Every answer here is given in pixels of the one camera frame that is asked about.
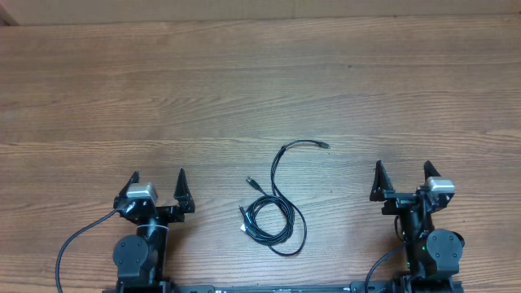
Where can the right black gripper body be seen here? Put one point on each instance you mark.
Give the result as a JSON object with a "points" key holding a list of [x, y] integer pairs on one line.
{"points": [[398, 199]]}

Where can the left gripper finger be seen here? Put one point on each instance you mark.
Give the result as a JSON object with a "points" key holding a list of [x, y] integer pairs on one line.
{"points": [[135, 177], [182, 192]]}

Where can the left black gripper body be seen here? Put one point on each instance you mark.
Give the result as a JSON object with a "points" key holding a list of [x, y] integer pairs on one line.
{"points": [[170, 214]]}

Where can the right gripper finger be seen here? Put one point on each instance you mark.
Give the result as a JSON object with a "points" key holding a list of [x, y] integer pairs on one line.
{"points": [[382, 188], [430, 170]]}

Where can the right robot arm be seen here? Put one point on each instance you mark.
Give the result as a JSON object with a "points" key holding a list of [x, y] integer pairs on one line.
{"points": [[432, 255]]}

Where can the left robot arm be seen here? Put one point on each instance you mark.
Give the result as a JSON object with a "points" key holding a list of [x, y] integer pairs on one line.
{"points": [[140, 257]]}

